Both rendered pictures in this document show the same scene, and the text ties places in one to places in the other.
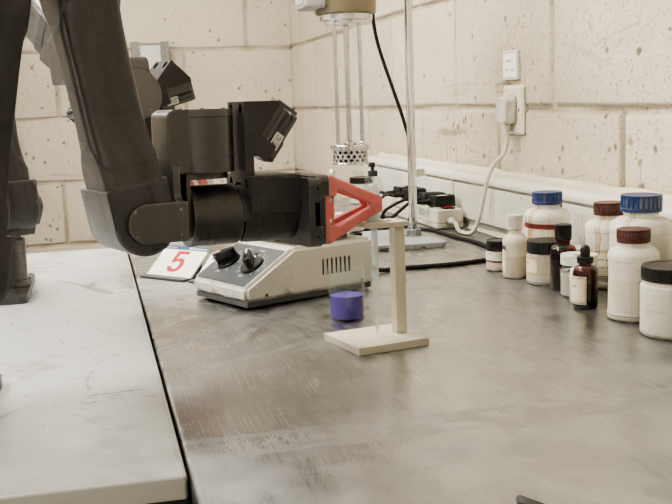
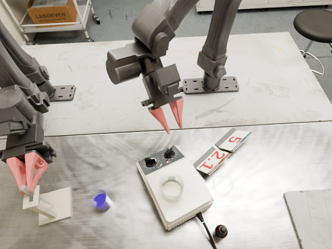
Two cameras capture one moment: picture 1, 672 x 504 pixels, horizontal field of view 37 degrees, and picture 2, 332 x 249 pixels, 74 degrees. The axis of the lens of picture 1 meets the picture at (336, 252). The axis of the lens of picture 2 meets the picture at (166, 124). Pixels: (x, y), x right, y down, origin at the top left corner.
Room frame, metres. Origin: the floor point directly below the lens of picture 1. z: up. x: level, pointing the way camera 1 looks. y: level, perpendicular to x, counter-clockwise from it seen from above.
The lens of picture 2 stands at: (1.36, -0.13, 1.51)
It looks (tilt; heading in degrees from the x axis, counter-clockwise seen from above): 56 degrees down; 102
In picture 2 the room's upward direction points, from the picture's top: 3 degrees counter-clockwise
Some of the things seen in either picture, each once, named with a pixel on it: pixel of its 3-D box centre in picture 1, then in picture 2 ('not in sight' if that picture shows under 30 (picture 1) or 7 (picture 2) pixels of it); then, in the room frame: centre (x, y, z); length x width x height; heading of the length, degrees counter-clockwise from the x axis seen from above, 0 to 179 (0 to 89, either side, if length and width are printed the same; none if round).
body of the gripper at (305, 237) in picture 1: (270, 210); (29, 145); (0.98, 0.06, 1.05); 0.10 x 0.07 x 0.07; 26
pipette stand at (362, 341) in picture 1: (374, 281); (44, 199); (1.03, -0.04, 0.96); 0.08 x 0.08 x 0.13; 26
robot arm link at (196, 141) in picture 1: (171, 172); (22, 103); (0.94, 0.15, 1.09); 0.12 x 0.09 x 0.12; 123
